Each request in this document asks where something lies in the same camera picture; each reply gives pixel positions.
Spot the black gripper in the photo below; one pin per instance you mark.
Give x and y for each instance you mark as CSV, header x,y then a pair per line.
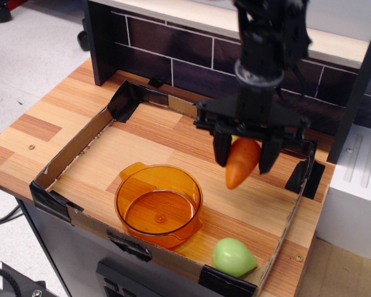
x,y
254,113

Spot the orange toy carrot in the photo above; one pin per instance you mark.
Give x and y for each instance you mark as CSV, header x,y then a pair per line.
x,y
244,155

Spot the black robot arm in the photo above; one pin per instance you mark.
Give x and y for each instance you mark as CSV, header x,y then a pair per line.
x,y
273,39

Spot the orange transparent plastic pot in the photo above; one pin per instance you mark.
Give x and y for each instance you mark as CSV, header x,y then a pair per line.
x,y
160,204

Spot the cardboard fence with black tape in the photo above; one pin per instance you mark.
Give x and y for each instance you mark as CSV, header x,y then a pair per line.
x,y
75,195

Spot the yellow toy potato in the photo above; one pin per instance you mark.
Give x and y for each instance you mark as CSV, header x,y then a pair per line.
x,y
234,138

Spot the dark brick backsplash panel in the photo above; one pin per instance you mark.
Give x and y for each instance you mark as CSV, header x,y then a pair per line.
x,y
202,62

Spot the green toy pear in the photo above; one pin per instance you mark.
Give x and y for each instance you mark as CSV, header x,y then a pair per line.
x,y
232,257

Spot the white ribbed sink unit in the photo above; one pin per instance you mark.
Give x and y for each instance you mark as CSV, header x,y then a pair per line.
x,y
345,220

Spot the black chair caster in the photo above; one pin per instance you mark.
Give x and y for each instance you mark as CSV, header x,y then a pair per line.
x,y
5,13

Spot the black upright post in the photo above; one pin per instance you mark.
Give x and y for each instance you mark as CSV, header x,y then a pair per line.
x,y
355,99

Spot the black bracket with screw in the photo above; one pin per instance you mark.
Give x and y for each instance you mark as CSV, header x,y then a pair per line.
x,y
13,283

